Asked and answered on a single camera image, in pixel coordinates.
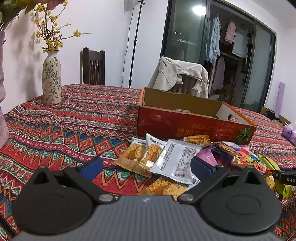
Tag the cardboard box on floor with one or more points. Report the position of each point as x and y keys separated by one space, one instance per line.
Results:
x=280 y=120

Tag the chair under beige jacket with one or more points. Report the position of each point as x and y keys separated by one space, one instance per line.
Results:
x=186 y=86

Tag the white hanging top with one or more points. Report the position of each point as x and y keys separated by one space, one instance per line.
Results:
x=240 y=42

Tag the beige jacket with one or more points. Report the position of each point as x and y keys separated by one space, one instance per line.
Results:
x=169 y=72

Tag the patterned red tablecloth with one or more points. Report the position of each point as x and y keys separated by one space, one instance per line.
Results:
x=48 y=143

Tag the orange cracker snack packet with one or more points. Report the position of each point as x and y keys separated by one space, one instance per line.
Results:
x=130 y=159

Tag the pink hanging garment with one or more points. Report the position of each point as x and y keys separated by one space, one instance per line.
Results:
x=230 y=33

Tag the white cracker snack packet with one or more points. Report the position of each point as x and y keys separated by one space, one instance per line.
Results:
x=154 y=147

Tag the dark wooden chair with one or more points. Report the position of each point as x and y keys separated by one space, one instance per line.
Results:
x=93 y=67

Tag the red blue spicy snack bag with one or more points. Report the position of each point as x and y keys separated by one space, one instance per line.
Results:
x=237 y=157

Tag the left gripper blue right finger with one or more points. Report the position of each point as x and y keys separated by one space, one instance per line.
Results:
x=201 y=169

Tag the studio light on stand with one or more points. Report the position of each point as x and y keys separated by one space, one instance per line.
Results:
x=142 y=3

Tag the small green snack bar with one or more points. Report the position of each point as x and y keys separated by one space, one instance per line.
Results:
x=283 y=190

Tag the purple snack packet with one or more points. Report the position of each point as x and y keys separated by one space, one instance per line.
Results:
x=207 y=156

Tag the dark glass sliding door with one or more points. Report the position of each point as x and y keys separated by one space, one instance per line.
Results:
x=241 y=82

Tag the red orange cardboard box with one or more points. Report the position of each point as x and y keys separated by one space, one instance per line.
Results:
x=174 y=115

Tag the yellow blossom branches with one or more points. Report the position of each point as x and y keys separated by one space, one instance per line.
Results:
x=46 y=15

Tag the floral white ceramic vase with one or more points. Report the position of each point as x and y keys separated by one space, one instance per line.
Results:
x=51 y=79

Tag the purple rolled yoga mat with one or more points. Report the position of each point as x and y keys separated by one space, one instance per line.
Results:
x=279 y=99

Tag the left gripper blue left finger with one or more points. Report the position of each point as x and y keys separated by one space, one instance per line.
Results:
x=91 y=169

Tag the light blue hanging shirt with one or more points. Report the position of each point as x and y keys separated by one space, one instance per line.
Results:
x=213 y=40

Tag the purple tissue pack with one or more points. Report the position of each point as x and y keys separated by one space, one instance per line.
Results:
x=289 y=132

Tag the white cracker packet back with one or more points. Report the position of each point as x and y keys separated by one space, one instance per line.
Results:
x=174 y=162

